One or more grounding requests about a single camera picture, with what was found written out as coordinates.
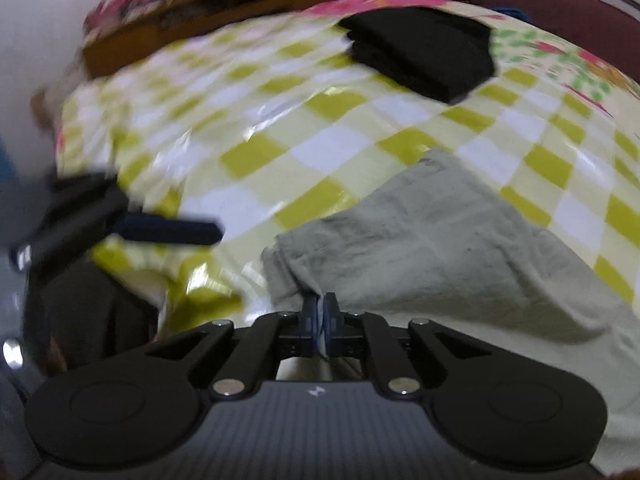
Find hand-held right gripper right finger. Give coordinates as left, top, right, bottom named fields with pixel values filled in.
left=322, top=292, right=483, bottom=402

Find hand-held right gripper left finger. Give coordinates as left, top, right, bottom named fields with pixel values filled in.
left=146, top=292, right=322, bottom=402

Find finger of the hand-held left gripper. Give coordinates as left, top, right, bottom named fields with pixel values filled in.
left=120, top=212, right=226, bottom=248

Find grey-green pants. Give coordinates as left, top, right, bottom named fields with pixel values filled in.
left=260, top=149, right=640, bottom=471

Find black folded pants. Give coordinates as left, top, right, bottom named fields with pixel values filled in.
left=337, top=6, right=498, bottom=105

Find yellow checkered plastic sheet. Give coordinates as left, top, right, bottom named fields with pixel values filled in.
left=55, top=5, right=640, bottom=341

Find wooden side cabinet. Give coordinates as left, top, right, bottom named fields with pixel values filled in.
left=82, top=0, right=348, bottom=78

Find maroon sofa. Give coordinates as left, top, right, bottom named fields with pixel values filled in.
left=445, top=0, right=640, bottom=68

